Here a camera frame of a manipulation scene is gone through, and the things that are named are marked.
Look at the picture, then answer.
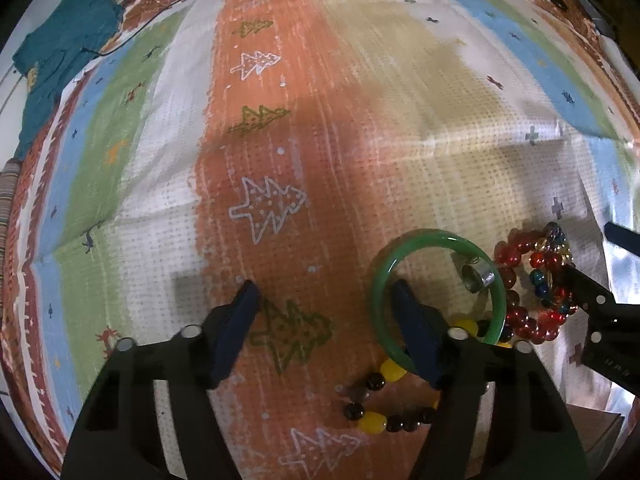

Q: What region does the colourful striped cloth mat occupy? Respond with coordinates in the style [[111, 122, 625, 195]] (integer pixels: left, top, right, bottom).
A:
[[0, 0, 640, 480]]

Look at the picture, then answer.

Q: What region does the silver ring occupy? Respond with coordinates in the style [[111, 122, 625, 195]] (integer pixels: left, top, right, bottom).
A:
[[451, 253, 497, 294]]

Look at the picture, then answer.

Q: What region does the multicolour bead bracelet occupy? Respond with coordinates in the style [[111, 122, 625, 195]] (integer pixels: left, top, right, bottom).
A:
[[529, 220, 580, 316]]

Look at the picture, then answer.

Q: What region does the yellow and black bead bracelet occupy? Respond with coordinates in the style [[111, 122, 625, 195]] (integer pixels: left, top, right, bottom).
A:
[[342, 311, 514, 436]]

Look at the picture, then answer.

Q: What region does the silver metal tin box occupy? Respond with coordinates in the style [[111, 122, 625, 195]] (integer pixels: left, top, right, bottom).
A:
[[566, 404, 625, 479]]

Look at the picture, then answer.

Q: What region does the green jade bangle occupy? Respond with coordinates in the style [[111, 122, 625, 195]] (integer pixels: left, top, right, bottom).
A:
[[369, 229, 506, 375]]

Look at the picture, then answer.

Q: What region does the dark red bead bracelet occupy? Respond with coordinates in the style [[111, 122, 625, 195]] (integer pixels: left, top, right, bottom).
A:
[[493, 228, 576, 346]]

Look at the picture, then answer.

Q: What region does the striped grey pillow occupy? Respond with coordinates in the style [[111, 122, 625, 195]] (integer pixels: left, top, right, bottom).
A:
[[0, 158, 22, 258]]

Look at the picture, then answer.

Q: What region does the teal shirt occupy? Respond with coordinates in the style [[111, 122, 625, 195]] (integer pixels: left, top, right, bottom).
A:
[[13, 0, 124, 160]]

